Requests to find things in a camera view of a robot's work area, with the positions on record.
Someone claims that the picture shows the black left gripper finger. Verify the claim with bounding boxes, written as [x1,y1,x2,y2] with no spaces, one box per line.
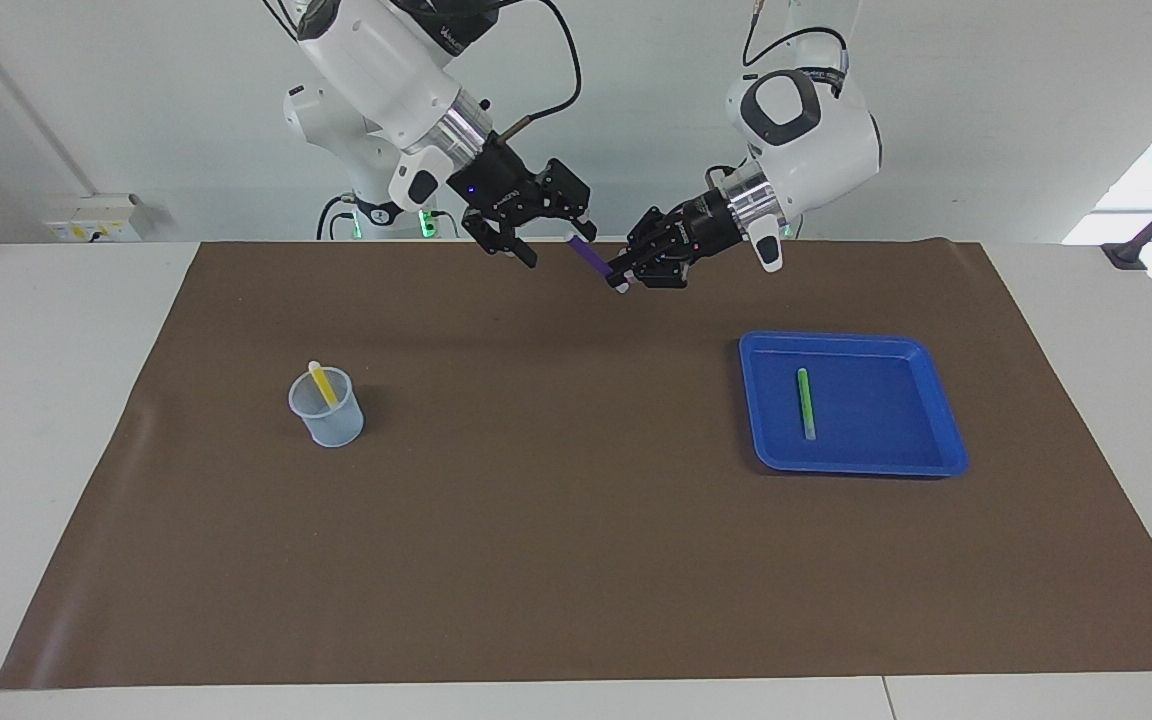
[606,250,692,291]
[631,207,687,251]

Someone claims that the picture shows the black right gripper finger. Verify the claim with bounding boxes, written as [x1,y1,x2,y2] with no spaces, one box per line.
[463,212,539,269]
[536,158,597,241]

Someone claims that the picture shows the purple marker pen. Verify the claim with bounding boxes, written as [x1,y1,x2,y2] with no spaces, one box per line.
[566,235,630,294]

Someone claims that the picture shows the translucent plastic cup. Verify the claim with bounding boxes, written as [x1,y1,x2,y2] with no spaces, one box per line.
[288,367,365,448]

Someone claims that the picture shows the brown paper table mat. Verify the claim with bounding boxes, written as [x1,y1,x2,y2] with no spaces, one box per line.
[0,238,1152,691]

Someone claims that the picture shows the blue plastic tray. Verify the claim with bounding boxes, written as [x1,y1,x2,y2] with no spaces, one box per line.
[739,332,969,478]

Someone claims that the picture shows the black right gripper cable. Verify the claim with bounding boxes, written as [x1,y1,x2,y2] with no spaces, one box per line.
[501,0,583,141]

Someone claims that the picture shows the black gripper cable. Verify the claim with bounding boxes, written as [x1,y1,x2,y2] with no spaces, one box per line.
[741,0,852,86]
[501,0,583,141]

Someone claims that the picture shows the black right arm base cable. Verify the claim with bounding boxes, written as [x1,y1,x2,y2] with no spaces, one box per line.
[316,195,357,241]

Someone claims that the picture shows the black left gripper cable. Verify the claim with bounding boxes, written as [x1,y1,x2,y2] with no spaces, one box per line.
[741,0,852,86]

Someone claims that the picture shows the white wall power outlet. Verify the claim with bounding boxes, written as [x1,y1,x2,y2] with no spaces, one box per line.
[44,194,144,243]

